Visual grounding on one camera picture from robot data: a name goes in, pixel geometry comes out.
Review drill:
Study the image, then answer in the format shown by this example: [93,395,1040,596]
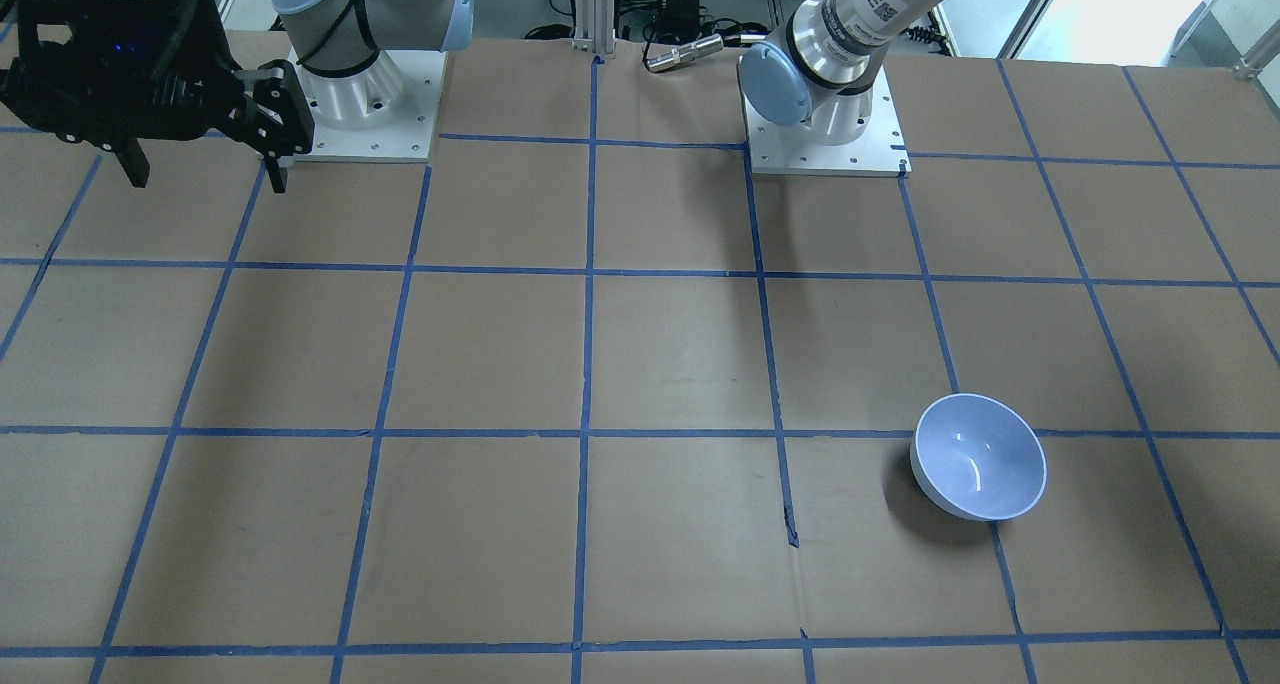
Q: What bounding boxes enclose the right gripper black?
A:
[3,0,315,195]

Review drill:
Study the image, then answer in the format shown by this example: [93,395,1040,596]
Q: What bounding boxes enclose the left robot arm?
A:
[739,0,943,147]

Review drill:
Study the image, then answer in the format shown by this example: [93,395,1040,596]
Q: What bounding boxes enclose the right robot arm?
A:
[3,0,474,193]

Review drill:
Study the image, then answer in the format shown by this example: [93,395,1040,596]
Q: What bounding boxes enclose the blue bowl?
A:
[909,393,1048,523]

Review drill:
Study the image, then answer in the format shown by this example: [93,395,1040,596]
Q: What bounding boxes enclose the black power brick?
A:
[654,0,701,44]

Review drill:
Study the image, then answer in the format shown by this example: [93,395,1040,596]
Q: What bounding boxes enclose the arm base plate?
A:
[742,68,913,178]
[294,50,451,164]

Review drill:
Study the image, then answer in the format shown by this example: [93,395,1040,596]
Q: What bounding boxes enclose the aluminium frame post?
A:
[571,0,618,63]

